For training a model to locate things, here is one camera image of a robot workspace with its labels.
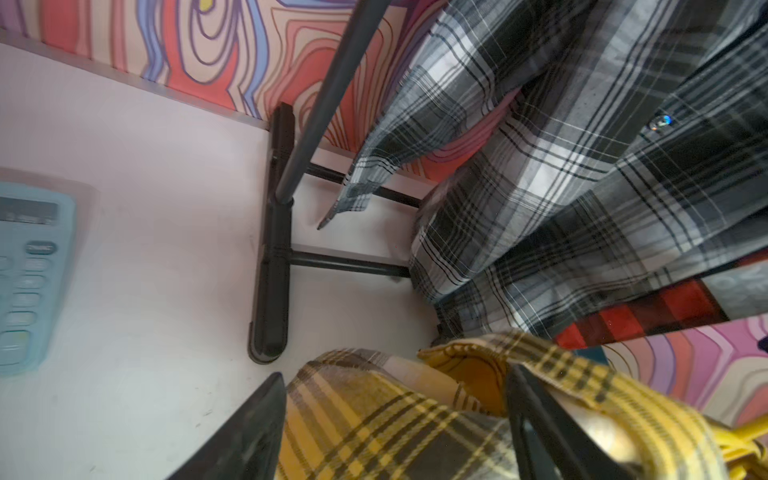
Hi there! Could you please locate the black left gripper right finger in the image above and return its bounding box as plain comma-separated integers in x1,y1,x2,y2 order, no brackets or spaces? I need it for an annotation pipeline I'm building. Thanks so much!
505,364,634,479

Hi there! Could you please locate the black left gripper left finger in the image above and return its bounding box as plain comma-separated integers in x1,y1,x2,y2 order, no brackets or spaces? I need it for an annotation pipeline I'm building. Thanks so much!
170,372,287,479

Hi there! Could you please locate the yellow plaid long-sleeve shirt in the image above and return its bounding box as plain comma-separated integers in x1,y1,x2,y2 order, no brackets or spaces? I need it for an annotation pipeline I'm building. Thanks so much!
277,332,728,479

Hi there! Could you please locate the yellow plastic hanger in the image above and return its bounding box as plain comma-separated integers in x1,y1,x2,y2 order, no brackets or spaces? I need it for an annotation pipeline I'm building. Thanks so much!
709,415,767,480

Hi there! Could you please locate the grey plaid long-sleeve shirt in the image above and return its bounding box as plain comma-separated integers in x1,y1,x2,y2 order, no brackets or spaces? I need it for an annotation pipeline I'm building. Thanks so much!
330,1,767,339

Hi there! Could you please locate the red plaid long-sleeve shirt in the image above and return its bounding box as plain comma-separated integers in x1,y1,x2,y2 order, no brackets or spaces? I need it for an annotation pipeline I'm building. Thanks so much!
555,249,767,350

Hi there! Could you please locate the black clothes rack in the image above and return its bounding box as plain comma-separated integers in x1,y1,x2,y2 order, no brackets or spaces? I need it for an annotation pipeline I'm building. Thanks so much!
248,1,410,365

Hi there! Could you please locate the light blue desk calculator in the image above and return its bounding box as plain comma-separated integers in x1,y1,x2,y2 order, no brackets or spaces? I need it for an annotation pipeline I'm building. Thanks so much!
1,182,77,377

